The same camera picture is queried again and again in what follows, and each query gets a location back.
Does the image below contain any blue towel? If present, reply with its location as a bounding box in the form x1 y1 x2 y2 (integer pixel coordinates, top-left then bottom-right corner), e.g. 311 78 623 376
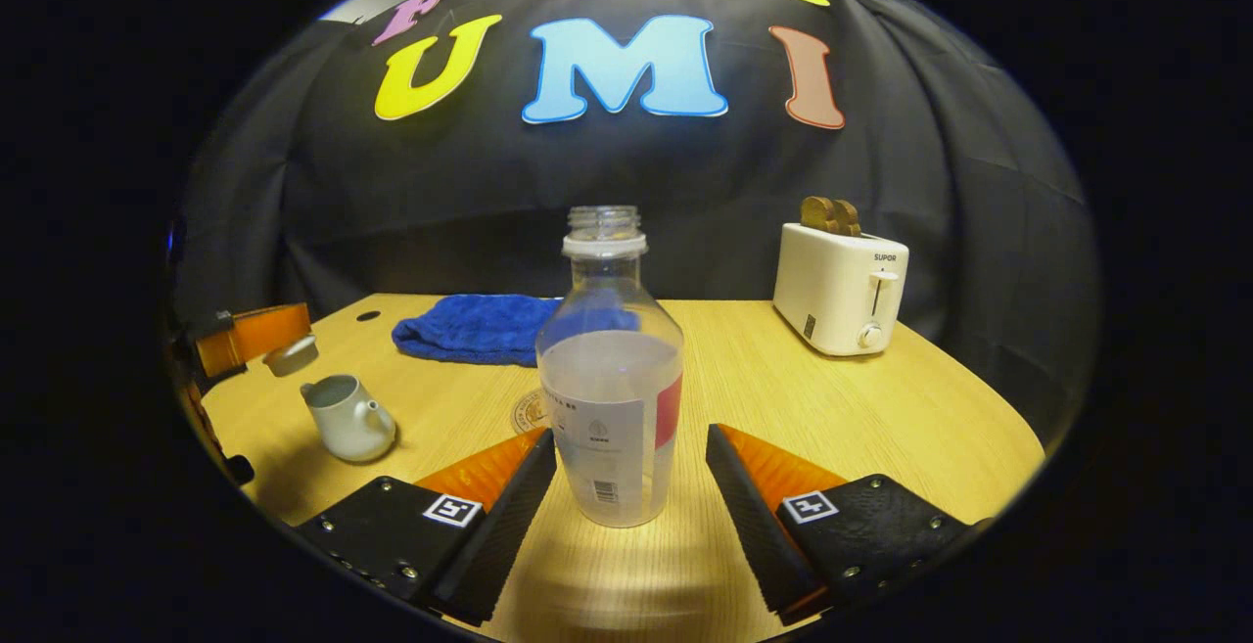
392 294 642 368

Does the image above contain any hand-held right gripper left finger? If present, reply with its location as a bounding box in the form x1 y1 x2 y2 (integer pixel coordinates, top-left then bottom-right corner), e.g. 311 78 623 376
294 426 557 627

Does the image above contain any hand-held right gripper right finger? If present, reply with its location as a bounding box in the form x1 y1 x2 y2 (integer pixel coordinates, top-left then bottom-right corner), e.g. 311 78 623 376
705 423 995 627

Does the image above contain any black backdrop cloth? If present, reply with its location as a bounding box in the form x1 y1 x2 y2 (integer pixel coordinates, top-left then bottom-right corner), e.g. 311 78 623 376
171 0 1105 453

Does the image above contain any white ceramic teacup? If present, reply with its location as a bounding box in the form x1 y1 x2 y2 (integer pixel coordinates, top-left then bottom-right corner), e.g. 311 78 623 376
300 374 398 463

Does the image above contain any clear plastic water bottle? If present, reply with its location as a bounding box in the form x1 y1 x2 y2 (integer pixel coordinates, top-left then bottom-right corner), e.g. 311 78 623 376
535 206 685 529

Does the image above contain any white toaster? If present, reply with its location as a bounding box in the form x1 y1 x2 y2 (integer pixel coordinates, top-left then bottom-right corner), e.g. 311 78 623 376
772 223 910 358

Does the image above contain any round cork coaster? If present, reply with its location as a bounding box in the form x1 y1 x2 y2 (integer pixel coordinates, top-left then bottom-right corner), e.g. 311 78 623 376
510 389 550 436

